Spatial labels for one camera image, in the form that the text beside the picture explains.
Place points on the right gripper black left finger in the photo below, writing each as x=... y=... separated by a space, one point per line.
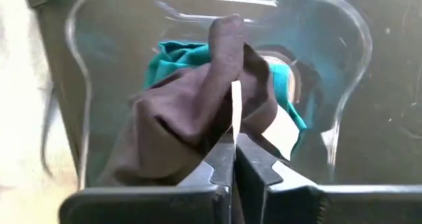
x=224 y=164

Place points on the dark brown-purple towel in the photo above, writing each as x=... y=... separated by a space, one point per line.
x=184 y=112

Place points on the clear plastic basket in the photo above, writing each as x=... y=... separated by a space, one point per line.
x=329 y=26

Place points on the teal towel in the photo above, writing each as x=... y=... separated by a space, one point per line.
x=178 y=56

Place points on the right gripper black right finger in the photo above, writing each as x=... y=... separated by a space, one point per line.
x=263 y=178

